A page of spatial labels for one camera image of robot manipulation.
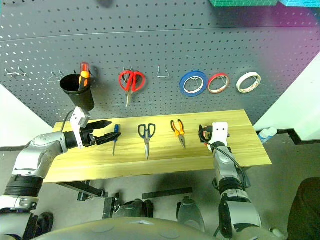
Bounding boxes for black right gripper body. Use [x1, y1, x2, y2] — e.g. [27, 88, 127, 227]
[203, 125, 214, 141]

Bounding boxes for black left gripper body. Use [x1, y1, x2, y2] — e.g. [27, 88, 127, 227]
[79, 124, 98, 148]

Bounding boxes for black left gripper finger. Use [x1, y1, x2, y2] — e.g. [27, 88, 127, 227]
[87, 120, 113, 131]
[96, 132, 122, 146]

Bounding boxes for orange black needle-nose pliers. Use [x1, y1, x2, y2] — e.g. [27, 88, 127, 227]
[170, 119, 187, 150]

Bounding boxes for black grey handled scissors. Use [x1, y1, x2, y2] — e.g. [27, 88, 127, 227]
[137, 123, 157, 161]

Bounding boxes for grey pegboard wall panel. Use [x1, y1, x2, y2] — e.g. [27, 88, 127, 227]
[0, 0, 320, 127]

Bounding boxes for black plastic cup holder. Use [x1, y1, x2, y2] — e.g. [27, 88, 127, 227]
[59, 73, 96, 112]

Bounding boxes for narrow red tape roll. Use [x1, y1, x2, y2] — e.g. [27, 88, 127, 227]
[207, 72, 231, 95]

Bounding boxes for blue tape roll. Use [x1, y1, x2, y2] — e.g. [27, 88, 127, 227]
[178, 70, 209, 97]

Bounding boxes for white tape roll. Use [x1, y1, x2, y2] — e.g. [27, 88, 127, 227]
[236, 71, 263, 94]

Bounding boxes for white blue bottle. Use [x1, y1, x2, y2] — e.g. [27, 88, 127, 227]
[257, 126, 278, 144]

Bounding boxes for black floor strip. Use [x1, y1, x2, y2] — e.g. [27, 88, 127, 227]
[141, 187, 193, 200]

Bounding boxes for grey left robot leg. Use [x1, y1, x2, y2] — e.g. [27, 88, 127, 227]
[113, 198, 153, 221]

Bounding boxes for grey robot leg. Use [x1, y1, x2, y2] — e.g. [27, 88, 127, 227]
[176, 196, 206, 233]
[113, 198, 153, 221]

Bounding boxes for grey right robot leg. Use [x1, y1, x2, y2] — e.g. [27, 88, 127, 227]
[176, 196, 206, 233]

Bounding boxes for silver robot torso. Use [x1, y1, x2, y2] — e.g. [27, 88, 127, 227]
[37, 217, 276, 240]

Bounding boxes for black shoe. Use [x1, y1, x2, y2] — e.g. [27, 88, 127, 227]
[37, 211, 55, 237]

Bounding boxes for dark brown rounded shape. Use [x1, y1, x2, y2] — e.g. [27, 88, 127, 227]
[287, 177, 320, 240]

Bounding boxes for green gridded box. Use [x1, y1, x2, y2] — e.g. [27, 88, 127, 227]
[208, 0, 280, 8]

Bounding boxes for teal box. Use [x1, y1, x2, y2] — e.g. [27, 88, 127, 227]
[278, 0, 320, 8]

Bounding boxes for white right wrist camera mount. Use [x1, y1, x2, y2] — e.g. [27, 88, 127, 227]
[211, 121, 230, 146]

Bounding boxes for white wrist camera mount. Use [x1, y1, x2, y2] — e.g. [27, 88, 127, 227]
[69, 106, 91, 150]
[211, 121, 230, 146]

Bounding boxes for blue handled screwdriver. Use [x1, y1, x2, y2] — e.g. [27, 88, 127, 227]
[111, 124, 121, 157]

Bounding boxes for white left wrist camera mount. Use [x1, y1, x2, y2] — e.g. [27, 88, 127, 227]
[69, 106, 91, 150]

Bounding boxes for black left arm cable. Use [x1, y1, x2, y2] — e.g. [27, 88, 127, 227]
[61, 109, 75, 133]

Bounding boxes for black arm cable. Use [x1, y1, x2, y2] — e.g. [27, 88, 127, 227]
[203, 141, 251, 189]
[61, 109, 75, 133]

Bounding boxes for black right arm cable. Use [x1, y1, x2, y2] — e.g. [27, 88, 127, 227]
[203, 141, 251, 189]

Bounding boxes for orange black screwdriver handle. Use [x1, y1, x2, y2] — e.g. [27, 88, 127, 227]
[77, 70, 90, 91]

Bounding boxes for red handled scissors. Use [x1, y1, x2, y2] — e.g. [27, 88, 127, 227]
[118, 69, 146, 108]

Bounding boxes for black metal table frame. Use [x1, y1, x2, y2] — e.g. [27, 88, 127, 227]
[56, 181, 121, 221]

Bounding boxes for silver double wire hook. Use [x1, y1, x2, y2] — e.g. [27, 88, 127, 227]
[6, 66, 27, 78]
[47, 70, 65, 83]

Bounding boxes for wire pliers holder hook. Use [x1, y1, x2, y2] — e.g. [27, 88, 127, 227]
[156, 64, 171, 78]

